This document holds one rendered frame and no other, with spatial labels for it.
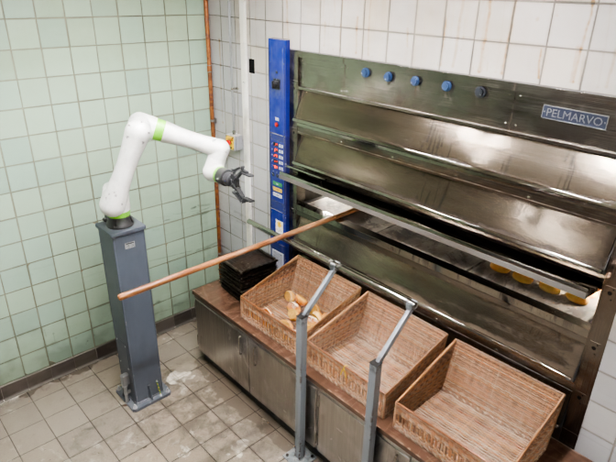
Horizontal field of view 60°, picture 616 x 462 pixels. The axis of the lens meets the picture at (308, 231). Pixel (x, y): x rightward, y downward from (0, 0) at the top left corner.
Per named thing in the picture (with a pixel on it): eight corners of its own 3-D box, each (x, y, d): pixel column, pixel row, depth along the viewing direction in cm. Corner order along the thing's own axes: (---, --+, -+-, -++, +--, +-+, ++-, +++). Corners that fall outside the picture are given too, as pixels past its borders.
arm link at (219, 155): (159, 141, 291) (160, 142, 280) (166, 120, 289) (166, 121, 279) (225, 160, 303) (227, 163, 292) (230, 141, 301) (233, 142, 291)
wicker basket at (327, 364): (365, 329, 320) (368, 289, 309) (444, 377, 282) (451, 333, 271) (303, 363, 291) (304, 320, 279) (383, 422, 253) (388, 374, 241)
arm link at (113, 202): (93, 216, 272) (126, 118, 256) (98, 204, 287) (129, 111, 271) (120, 224, 277) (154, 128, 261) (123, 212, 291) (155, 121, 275)
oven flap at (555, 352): (295, 241, 349) (303, 212, 345) (573, 381, 230) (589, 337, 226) (291, 241, 345) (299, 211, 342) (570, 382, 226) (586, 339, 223)
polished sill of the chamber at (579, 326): (303, 207, 344) (303, 202, 342) (593, 333, 224) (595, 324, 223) (296, 210, 340) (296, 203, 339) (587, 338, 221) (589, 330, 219)
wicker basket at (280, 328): (298, 290, 360) (298, 253, 348) (360, 326, 322) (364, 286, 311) (238, 317, 329) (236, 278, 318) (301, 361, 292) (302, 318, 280)
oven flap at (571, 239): (296, 164, 327) (305, 132, 323) (603, 274, 208) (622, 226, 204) (291, 163, 324) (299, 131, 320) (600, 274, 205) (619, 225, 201)
